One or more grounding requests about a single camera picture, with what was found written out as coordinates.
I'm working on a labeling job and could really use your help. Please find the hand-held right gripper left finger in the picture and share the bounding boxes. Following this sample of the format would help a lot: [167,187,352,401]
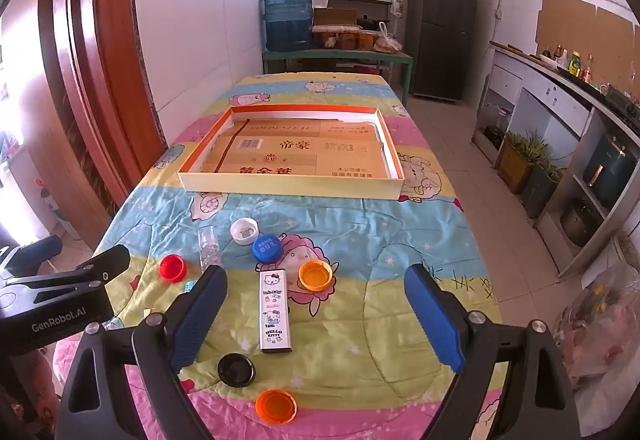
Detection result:
[55,264,229,440]

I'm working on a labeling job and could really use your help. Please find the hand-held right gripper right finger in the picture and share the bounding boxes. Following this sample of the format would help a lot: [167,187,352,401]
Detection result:
[403,263,587,440]

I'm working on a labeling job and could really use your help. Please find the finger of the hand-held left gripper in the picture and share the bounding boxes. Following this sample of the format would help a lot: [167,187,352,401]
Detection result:
[0,244,132,297]
[0,235,64,277]

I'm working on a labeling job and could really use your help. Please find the red bottle cap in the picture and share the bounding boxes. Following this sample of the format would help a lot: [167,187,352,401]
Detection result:
[159,255,188,281]

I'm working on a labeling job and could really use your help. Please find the black bottle cap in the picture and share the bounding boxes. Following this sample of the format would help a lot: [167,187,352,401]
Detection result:
[217,353,256,388]

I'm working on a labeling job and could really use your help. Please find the clear plastic tube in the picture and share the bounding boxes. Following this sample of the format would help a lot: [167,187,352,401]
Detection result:
[198,226,223,271]

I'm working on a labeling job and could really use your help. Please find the cartoon printed metal case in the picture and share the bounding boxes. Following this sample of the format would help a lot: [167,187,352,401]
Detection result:
[259,270,293,354]

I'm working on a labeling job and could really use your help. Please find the blue bottle cap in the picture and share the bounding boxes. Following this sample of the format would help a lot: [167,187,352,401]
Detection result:
[251,235,281,263]

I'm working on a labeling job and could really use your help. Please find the white bottle cap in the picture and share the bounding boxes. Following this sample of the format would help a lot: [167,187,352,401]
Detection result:
[230,218,260,245]

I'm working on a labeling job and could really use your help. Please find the deep orange bottle cap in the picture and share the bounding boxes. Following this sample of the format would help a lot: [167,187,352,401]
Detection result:
[255,390,297,426]

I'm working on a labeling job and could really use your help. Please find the yellow-orange bottle cap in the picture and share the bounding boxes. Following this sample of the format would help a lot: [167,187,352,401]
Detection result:
[298,260,334,291]

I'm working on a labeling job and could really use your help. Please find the shallow orange-rimmed cardboard box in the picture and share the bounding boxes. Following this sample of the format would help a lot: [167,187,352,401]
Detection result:
[178,104,405,199]

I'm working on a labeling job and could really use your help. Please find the plant in dark pot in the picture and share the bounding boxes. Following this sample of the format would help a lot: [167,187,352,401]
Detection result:
[522,155,567,219]

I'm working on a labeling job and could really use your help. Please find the plant in yellow pot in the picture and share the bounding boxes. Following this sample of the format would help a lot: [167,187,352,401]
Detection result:
[497,130,548,195]

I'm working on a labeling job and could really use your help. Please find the crumpled plastic bag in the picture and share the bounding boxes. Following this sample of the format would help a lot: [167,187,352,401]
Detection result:
[555,260,640,423]

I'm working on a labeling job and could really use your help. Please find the metal cooking pot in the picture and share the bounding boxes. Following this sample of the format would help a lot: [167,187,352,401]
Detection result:
[560,200,601,248]

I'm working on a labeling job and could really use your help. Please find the flattened printed cardboard sheet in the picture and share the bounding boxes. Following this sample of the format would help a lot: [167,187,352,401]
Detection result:
[202,117,391,179]

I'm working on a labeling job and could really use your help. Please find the teal kitchen appliance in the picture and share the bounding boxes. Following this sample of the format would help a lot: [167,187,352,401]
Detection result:
[582,132,638,211]

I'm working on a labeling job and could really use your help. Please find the white kitchen counter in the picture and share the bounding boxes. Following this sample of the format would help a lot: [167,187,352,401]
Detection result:
[487,42,640,278]

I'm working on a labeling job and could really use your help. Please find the dark grey refrigerator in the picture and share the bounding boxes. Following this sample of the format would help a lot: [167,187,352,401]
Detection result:
[406,0,480,101]

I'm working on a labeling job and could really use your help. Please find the green low table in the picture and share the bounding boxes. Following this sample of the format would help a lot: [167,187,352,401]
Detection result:
[262,48,415,93]

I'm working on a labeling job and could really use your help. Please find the plastic bag of food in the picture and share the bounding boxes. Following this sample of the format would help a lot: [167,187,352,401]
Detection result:
[374,22,403,54]

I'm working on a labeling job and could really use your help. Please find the black gas stove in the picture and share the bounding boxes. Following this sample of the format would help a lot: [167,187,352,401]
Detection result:
[605,87,640,119]

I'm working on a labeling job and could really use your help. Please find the blue water jug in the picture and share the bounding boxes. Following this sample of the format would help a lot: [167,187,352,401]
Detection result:
[262,0,315,53]

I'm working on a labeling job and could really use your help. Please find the brown cardboard box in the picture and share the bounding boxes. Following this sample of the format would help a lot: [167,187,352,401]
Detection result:
[313,8,358,26]

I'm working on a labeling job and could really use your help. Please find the red-brown wooden door frame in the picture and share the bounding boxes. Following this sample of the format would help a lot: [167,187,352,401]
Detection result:
[37,0,168,245]

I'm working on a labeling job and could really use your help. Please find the cardboard sheets on wall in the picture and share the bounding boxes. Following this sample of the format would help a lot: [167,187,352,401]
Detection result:
[535,0,640,75]

